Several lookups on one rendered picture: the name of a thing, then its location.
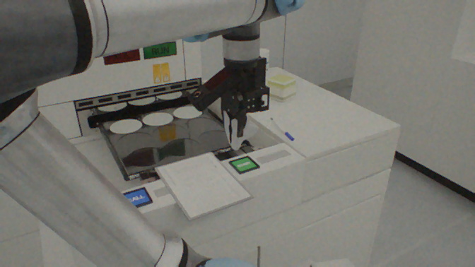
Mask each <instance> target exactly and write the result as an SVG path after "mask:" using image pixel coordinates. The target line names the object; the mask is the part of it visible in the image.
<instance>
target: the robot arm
mask: <svg viewBox="0 0 475 267"><path fill-rule="evenodd" d="M304 3H305V0H0V189H1V190H2V191H4V192H5V193H6V194H8V195H9V196H10V197H11V198H12V199H14V200H15V201H17V202H18V203H19V204H20V205H21V206H22V207H24V208H25V209H26V210H27V211H29V212H30V213H31V214H33V215H34V216H35V217H36V218H38V219H39V220H41V221H42V223H43V224H45V225H46V226H47V227H48V228H49V229H51V230H52V231H53V232H56V233H57V234H58V235H59V236H60V237H61V238H63V239H64V240H65V241H67V243H68V244H70V245H71V246H72V247H74V248H75V249H76V250H78V251H79V252H80V253H81V254H83V255H84V256H85V257H86V258H87V259H89V260H90V261H91V263H94V264H95V265H96V266H97V267H256V266H255V265H253V263H250V262H247V261H244V260H241V259H234V258H230V257H220V258H216V259H213V258H209V257H206V256H202V255H200V254H198V253H197V252H195V250H193V248H191V247H190V246H189V245H188V243H186V242H185V241H184V240H183V238H181V236H179V235H178V234H177V233H176V232H175V231H173V230H159V229H158V228H156V227H155V226H154V225H153V223H152V222H150V221H149V220H148V219H147V218H146V217H145V216H144V215H143V214H142V213H141V212H140V211H139V210H138V209H137V208H136V207H135V206H134V205H133V203H132V202H130V201H129V200H128V199H127V198H126V197H125V196H124V195H123V194H122V193H121V192H120V191H119V190H118V189H117V188H116V187H115V186H114V185H113V183H112V182H110V181H109V180H108V179H107V178H106V177H105V176H104V175H103V174H102V173H101V172H100V171H99V170H98V169H97V168H96V167H95V166H94V165H93V164H92V163H91V162H90V161H89V160H88V159H87V158H86V157H85V156H84V155H83V154H82V153H81V152H80V151H79V150H78V149H77V148H76V147H75V146H74V145H73V144H72V143H71V142H70V141H69V140H68V139H67V138H66V137H65V136H64V135H63V134H62V133H61V132H60V131H59V130H58V129H57V128H56V127H55V126H54V125H52V123H51V122H50V121H49V120H48V119H47V118H46V117H45V116H44V115H43V114H42V113H41V112H40V111H39V109H38V106H37V104H38V93H39V90H38V89H37V88H38V87H40V86H42V85H43V84H46V83H48V82H51V81H55V80H58V79H60V78H64V77H67V76H73V75H76V74H80V73H84V72H86V71H87V70H88V69H89V68H90V66H91V64H92V63H93V61H94V59H95V58H99V57H105V56H108V55H112V54H118V53H122V52H127V51H131V50H135V49H140V48H144V47H150V46H154V45H157V44H160V43H164V42H169V41H173V40H179V39H182V40H184V41H185V42H198V41H200V42H203V41H205V40H207V39H209V38H213V37H217V36H220V35H222V48H223V65H224V68H223V69H221V70H220V71H219V72H218V73H217V74H216V75H214V76H213V77H212V78H210V79H208V80H207V81H206V82H205V83H203V85H202V86H200V87H199V88H198V89H196V90H195V91H194V92H193V93H192V94H191V95H188V96H187V98H188V100H189V101H190V102H191V103H192V105H193V107H194V108H195V109H196V110H197V111H199V112H203V111H204V110H205V109H206V108H207V107H208V106H211V104H212V103H213V102H215V101H216V100H217V99H218V98H219V97H221V115H222V119H223V126H224V127H225V133H226V136H227V138H228V142H229V144H231V146H232V147H233V149H234V150H238V149H239V148H240V146H241V143H242V141H243V140H245V139H247V138H249V137H251V136H253V135H255V134H256V133H257V130H258V129H257V127H256V126H253V125H251V124H250V118H249V117H248V116H247V115H246V114H247V113H255V112H264V111H267V110H269V89H270V88H269V87H267V86H266V85H265V83H266V57H261V56H260V22H262V21H265V20H269V19H272V18H277V17H279V16H286V15H287V13H292V12H294V11H297V10H299V9H300V8H301V7H302V6H303V4H304ZM261 88H262V89H261ZM263 95H267V106H263V105H264V100H262V96H263ZM262 106H263V107H262Z"/></svg>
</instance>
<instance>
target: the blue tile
mask: <svg viewBox="0 0 475 267"><path fill-rule="evenodd" d="M124 196H125V197H126V198H127V199H128V200H129V201H130V202H132V203H133V205H134V206H136V205H139V204H140V203H143V202H146V201H149V199H148V197H147V195H146V193H145V192H144V190H140V191H137V192H134V193H131V194H127V195H124Z"/></svg>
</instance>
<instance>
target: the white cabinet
mask: <svg viewBox="0 0 475 267"><path fill-rule="evenodd" d="M389 173H390V168H387V169H384V170H381V171H379V172H376V173H374V174H370V175H368V176H366V177H363V178H361V179H358V180H356V181H354V182H350V183H347V184H346V185H344V186H341V187H339V188H337V189H334V190H332V191H328V192H326V193H324V194H321V195H319V196H316V197H313V198H309V199H308V200H305V201H301V203H302V204H300V206H297V207H295V208H292V209H289V210H286V211H284V212H282V213H279V214H277V215H274V216H271V217H269V218H266V219H263V220H260V221H259V222H256V223H253V224H252V225H249V226H247V227H244V228H242V229H240V230H237V231H234V232H231V233H229V234H226V235H223V236H222V237H219V238H216V239H213V240H211V241H208V242H205V243H203V244H202V245H200V246H198V247H195V248H193V250H195V252H197V253H198V254H200V255H202V256H206V257H209V258H213V259H216V258H220V257H230V258H234V259H241V260H244V261H247V262H250V263H253V265H255V266H256V267H296V266H303V265H304V263H305V262H306V261H307V260H308V259H309V260H313V261H314V262H315V263H318V262H322V261H331V260H335V259H343V258H348V259H349V260H350V261H352V262H353V265H354V266H355V267H368V262H369V258H370V256H371V253H372V250H373V243H374V240H375V234H376V231H377V226H378V222H379V218H380V213H381V210H382V203H383V200H384V197H385V191H386V188H387V182H388V179H389Z"/></svg>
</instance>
